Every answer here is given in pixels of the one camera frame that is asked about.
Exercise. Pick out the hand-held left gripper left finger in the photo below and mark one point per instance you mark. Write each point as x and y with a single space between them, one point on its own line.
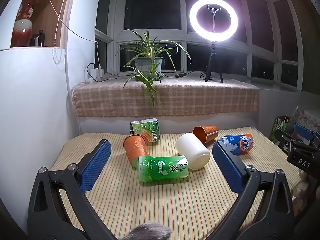
96 165

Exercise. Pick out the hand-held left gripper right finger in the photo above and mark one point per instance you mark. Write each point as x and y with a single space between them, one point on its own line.
228 167

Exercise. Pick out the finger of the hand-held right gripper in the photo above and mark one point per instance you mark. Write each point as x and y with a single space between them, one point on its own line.
285 137
303 132

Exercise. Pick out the white plastic cup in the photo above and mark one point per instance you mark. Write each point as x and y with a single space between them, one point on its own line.
192 152

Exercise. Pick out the orange patterned paper cup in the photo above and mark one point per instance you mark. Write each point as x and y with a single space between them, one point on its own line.
206 132
135 150

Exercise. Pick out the green and white carton cup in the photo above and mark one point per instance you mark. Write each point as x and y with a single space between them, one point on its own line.
145 128

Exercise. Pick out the green paper bag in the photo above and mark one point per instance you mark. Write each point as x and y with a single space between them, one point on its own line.
278 130

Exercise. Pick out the patterned cardboard box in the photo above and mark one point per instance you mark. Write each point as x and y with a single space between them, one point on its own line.
308 116

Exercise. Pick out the green tea bottle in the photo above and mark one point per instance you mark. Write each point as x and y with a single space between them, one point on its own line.
162 168

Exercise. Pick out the striped yellow table mat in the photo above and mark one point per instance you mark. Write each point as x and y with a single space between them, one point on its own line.
155 205

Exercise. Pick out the checked beige cloth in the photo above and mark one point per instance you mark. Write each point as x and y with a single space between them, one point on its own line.
190 97

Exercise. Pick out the grey furry object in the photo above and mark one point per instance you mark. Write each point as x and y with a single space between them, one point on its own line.
150 233

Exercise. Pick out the white charger plug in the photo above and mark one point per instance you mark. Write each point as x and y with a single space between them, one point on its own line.
96 72

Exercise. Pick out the black tripod stand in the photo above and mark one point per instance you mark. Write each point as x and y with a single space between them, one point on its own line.
212 60

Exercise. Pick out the potted spider plant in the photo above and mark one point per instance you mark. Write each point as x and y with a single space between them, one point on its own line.
148 63

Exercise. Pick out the dark bottle with white label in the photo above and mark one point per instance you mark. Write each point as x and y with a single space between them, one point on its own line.
34 40

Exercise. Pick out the red and white vase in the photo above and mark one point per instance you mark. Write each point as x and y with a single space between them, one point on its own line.
23 30

